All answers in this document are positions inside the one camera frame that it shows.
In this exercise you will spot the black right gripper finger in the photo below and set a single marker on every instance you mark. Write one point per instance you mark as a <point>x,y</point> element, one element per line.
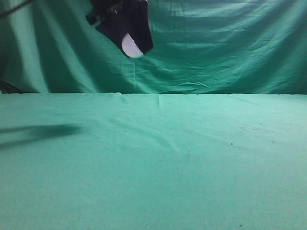
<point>138,18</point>

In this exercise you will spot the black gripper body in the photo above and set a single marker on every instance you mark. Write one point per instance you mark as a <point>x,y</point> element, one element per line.
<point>103,9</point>

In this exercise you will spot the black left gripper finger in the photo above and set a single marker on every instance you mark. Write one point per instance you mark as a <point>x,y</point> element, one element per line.
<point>115,26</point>

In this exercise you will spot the white dimpled golf ball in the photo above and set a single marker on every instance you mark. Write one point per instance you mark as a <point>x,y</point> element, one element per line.
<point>130,48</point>

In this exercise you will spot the green backdrop curtain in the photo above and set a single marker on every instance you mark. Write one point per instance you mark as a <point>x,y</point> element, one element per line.
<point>199,47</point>

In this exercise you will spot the green table cloth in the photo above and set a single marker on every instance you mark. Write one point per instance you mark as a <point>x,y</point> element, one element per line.
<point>153,162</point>

